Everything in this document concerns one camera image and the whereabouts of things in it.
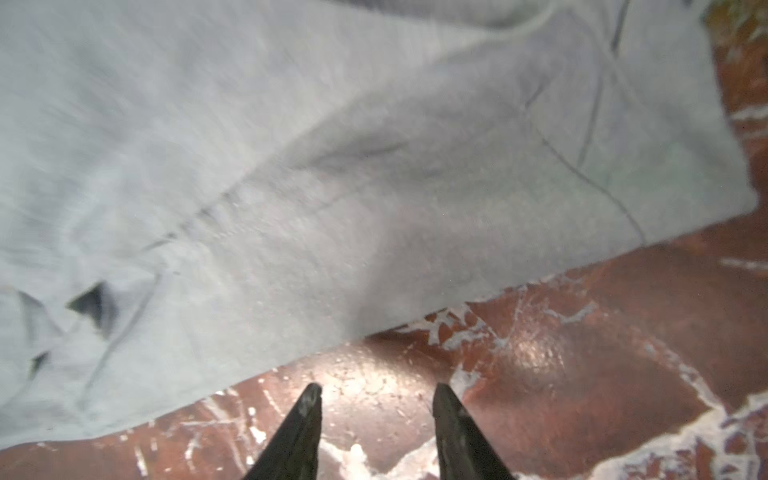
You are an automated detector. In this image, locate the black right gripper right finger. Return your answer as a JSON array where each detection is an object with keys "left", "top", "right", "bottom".
[{"left": 432, "top": 383, "right": 516, "bottom": 480}]

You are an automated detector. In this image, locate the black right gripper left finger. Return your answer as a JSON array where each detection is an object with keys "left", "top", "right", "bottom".
[{"left": 243, "top": 383, "right": 322, "bottom": 480}]

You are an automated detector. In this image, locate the grey long sleeve shirt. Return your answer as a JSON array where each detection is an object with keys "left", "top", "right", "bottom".
[{"left": 1, "top": 1, "right": 757, "bottom": 448}]

